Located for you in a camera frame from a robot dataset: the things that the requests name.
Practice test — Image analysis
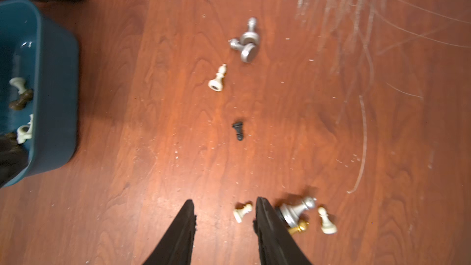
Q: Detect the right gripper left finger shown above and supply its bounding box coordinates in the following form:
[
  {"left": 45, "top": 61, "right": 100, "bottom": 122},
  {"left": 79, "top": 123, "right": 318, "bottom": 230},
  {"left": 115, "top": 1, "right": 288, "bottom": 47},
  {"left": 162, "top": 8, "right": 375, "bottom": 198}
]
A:
[{"left": 144, "top": 199, "right": 196, "bottom": 265}]

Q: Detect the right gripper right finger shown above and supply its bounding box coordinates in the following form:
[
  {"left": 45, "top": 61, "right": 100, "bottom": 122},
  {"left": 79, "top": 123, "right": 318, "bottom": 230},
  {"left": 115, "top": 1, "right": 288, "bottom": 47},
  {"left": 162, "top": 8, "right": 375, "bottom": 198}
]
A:
[{"left": 253, "top": 197, "right": 311, "bottom": 265}]

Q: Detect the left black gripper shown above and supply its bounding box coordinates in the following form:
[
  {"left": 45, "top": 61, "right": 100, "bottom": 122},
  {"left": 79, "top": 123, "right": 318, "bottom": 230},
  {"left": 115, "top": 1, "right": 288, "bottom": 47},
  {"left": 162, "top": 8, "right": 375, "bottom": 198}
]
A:
[{"left": 1, "top": 132, "right": 28, "bottom": 188}]

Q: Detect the teal plastic storage bin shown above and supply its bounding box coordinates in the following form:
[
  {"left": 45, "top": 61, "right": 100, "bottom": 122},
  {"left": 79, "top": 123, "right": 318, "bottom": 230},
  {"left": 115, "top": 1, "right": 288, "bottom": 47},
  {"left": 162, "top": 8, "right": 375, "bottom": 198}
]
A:
[{"left": 1, "top": 0, "right": 79, "bottom": 186}]

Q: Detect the white bishop chess piece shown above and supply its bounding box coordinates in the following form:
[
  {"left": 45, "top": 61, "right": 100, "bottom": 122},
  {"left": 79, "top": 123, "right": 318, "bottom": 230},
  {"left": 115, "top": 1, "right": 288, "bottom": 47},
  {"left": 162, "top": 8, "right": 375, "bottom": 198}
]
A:
[{"left": 208, "top": 64, "right": 227, "bottom": 92}]

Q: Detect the silver chess piece upper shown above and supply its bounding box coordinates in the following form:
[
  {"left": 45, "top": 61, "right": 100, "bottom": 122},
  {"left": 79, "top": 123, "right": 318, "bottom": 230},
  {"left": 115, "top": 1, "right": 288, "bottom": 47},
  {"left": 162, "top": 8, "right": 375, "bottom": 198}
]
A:
[{"left": 240, "top": 17, "right": 260, "bottom": 45}]

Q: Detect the small white pawn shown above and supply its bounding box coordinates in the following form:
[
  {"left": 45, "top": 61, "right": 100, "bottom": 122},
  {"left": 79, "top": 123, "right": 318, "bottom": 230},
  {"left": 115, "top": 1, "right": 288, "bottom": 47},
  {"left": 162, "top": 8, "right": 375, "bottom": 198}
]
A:
[{"left": 233, "top": 202, "right": 253, "bottom": 223}]

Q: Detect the small black pawn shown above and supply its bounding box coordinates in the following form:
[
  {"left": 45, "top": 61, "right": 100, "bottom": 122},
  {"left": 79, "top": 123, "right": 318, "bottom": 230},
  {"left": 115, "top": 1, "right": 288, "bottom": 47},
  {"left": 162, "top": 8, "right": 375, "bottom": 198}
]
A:
[{"left": 232, "top": 121, "right": 244, "bottom": 141}]

